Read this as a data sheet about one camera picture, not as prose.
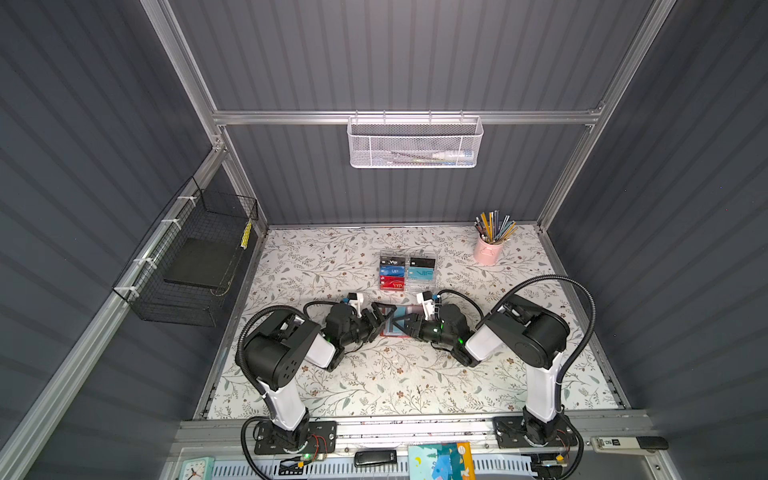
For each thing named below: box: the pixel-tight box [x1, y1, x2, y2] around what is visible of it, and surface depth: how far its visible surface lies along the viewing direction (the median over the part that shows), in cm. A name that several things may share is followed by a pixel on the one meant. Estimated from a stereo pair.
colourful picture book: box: [408, 442, 476, 480], surface depth 71 cm
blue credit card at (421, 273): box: [408, 266, 435, 281], surface depth 101 cm
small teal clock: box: [179, 457, 215, 480], surface depth 69 cm
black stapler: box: [354, 450, 397, 467], surface depth 69 cm
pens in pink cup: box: [474, 210, 518, 245], surface depth 106 cm
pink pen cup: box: [473, 237, 504, 266], surface depth 109 cm
